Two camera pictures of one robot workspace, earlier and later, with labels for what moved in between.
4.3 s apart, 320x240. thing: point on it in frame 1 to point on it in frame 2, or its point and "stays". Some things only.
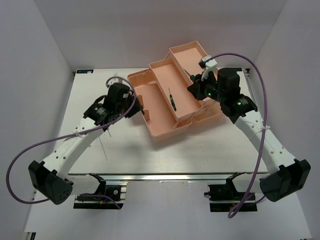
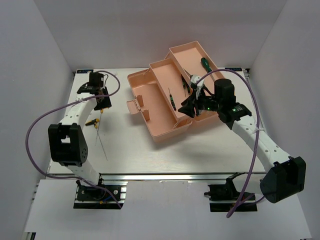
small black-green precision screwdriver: x=172 y=101 stays
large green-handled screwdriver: x=192 y=77 stays
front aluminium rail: x=142 y=178 stays
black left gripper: x=138 y=108 to x=106 y=103
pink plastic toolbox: x=169 y=108 stays
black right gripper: x=196 y=89 to x=189 y=105
